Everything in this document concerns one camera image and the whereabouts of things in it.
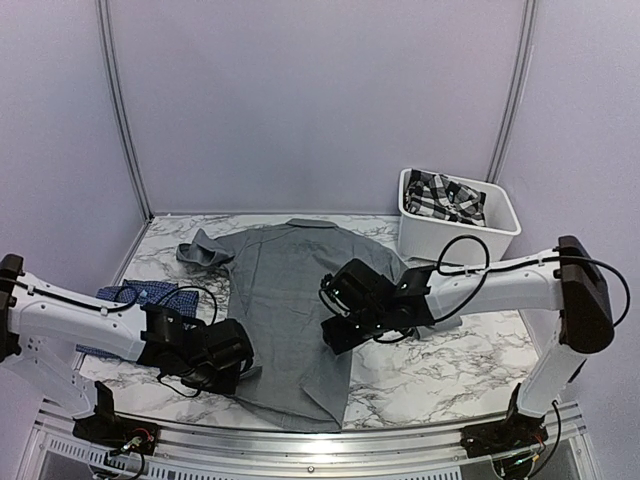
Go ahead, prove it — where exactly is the aluminium front frame rail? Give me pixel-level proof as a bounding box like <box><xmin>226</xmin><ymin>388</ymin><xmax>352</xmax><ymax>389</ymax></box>
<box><xmin>19</xmin><ymin>394</ymin><xmax>601</xmax><ymax>480</ymax></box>

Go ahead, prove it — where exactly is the grey long sleeve shirt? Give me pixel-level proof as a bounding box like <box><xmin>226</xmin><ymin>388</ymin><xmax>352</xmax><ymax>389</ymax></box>
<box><xmin>176</xmin><ymin>216</ymin><xmax>407</xmax><ymax>432</ymax></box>

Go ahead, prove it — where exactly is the white plastic bin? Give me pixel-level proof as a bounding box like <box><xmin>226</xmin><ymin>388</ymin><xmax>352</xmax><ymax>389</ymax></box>
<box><xmin>396</xmin><ymin>168</ymin><xmax>522</xmax><ymax>261</ymax></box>

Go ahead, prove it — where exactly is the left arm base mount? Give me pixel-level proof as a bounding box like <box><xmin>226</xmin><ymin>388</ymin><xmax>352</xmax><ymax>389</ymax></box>
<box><xmin>72</xmin><ymin>381</ymin><xmax>159</xmax><ymax>455</ymax></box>

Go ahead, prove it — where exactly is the black white plaid shirt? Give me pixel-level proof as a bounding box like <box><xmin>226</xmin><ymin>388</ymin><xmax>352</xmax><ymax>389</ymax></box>
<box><xmin>403</xmin><ymin>169</ymin><xmax>487</xmax><ymax>227</ymax></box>

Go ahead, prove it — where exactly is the right aluminium wall post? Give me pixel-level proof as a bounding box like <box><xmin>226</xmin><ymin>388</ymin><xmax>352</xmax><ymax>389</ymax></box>
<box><xmin>486</xmin><ymin>0</ymin><xmax>539</xmax><ymax>183</ymax></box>

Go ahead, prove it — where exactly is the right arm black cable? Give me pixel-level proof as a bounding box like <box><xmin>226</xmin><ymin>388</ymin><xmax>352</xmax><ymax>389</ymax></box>
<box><xmin>434</xmin><ymin>233</ymin><xmax>632</xmax><ymax>331</ymax></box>

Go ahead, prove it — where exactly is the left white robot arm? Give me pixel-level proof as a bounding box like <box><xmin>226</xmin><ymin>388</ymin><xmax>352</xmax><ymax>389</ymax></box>
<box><xmin>1</xmin><ymin>254</ymin><xmax>254</xmax><ymax>445</ymax></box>

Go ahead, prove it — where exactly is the left aluminium wall post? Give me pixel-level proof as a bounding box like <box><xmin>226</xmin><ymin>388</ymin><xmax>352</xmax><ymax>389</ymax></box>
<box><xmin>95</xmin><ymin>0</ymin><xmax>154</xmax><ymax>223</ymax></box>

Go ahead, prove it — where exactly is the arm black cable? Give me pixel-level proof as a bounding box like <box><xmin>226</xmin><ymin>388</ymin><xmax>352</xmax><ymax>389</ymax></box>
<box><xmin>0</xmin><ymin>279</ymin><xmax>264</xmax><ymax>399</ymax></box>
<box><xmin>434</xmin><ymin>233</ymin><xmax>632</xmax><ymax>331</ymax></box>

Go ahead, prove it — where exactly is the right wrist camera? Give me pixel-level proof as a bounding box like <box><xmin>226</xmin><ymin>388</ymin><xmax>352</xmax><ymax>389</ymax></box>
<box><xmin>318</xmin><ymin>273</ymin><xmax>348</xmax><ymax>316</ymax></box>

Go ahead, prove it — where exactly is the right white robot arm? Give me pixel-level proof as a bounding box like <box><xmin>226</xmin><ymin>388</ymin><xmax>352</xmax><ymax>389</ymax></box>
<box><xmin>319</xmin><ymin>236</ymin><xmax>615</xmax><ymax>448</ymax></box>

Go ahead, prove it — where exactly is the folded blue checkered shirt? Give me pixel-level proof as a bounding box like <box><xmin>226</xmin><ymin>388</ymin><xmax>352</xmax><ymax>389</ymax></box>
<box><xmin>74</xmin><ymin>278</ymin><xmax>199</xmax><ymax>359</ymax></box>

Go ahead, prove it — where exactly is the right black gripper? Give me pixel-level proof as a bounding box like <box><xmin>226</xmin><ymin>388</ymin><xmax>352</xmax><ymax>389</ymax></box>
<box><xmin>322</xmin><ymin>306</ymin><xmax>391</xmax><ymax>354</ymax></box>

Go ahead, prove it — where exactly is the aluminium wall post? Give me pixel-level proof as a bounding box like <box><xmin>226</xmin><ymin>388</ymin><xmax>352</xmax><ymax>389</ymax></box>
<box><xmin>486</xmin><ymin>0</ymin><xmax>539</xmax><ymax>183</ymax></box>
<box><xmin>95</xmin><ymin>0</ymin><xmax>154</xmax><ymax>223</ymax></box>

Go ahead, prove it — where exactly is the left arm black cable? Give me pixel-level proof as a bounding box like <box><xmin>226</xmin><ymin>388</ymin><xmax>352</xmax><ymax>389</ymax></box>
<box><xmin>0</xmin><ymin>279</ymin><xmax>264</xmax><ymax>399</ymax></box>

